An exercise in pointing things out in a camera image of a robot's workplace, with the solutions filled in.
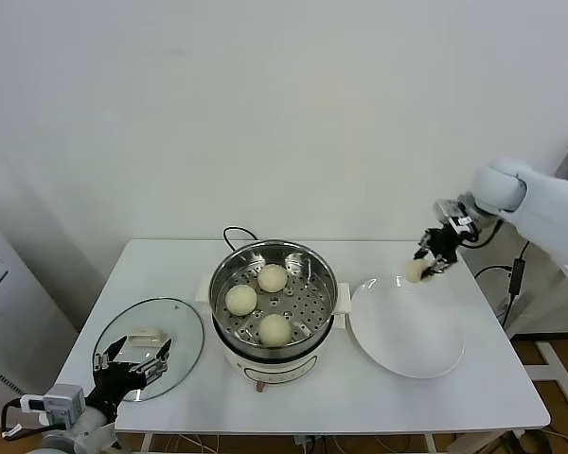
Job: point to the white cabinet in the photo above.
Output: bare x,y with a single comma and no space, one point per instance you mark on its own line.
9,321

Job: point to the white round plate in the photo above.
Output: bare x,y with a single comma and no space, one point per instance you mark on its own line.
407,340

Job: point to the white steamed baozi bun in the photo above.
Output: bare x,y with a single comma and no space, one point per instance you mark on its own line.
414,272
271,278
241,299
275,329

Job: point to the perforated steel steamer basket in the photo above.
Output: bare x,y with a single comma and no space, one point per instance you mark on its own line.
312,284

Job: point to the white side desk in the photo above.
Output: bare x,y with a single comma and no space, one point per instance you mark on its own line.
556,371

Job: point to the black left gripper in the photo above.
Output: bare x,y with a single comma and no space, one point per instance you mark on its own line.
113,383

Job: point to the white electric cooker base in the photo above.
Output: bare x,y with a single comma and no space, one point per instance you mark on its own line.
274,371

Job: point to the white power plug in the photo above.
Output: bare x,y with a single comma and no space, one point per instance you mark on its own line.
303,441

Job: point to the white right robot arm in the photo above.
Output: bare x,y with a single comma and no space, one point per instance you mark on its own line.
549,203

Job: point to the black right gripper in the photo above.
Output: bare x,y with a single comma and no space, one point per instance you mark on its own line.
444,243

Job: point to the white table leg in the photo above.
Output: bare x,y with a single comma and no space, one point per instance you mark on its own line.
428,444
146,444

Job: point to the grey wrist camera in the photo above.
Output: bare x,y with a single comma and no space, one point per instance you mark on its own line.
64,402
449,209

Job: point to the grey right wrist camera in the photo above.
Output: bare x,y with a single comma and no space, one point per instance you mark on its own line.
449,209

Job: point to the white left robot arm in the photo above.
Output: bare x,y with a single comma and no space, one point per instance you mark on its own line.
90,425

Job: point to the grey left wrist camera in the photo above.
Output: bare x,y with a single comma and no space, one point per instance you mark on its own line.
64,402

